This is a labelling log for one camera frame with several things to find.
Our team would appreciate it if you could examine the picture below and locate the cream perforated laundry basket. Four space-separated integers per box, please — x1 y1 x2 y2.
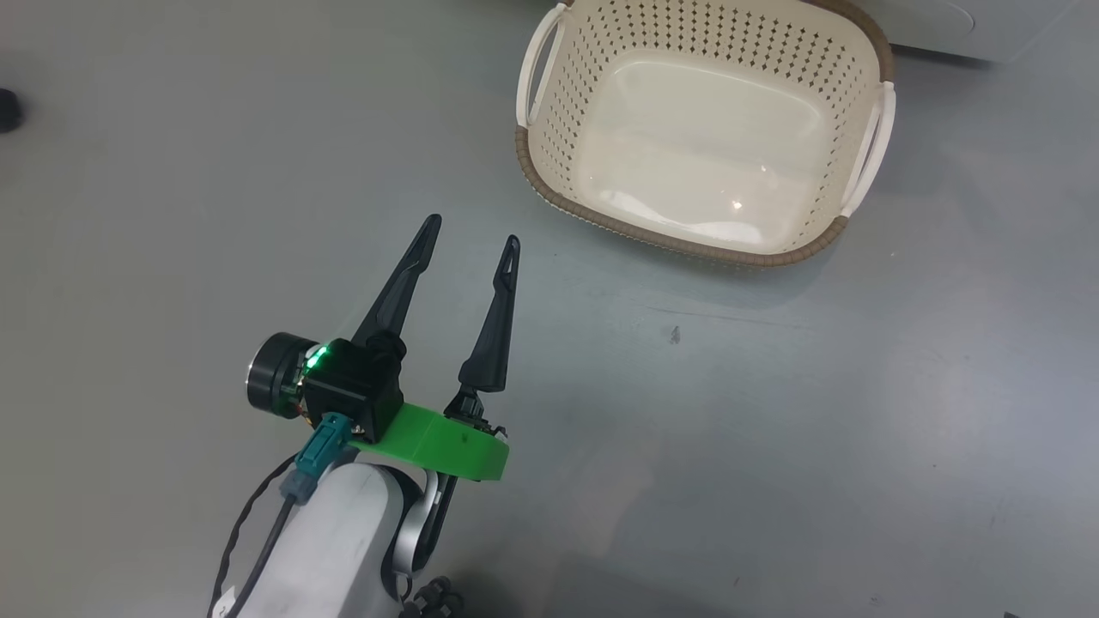
515 0 897 269

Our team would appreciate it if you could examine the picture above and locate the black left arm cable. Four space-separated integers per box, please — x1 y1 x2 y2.
210 455 301 618

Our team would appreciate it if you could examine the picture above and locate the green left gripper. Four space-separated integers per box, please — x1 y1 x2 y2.
348 214 522 483

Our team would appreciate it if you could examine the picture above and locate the teal left camera connector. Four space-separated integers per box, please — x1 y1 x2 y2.
281 413 358 504

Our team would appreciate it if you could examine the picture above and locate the white front-load washing machine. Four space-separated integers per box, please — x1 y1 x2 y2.
884 0 1084 63

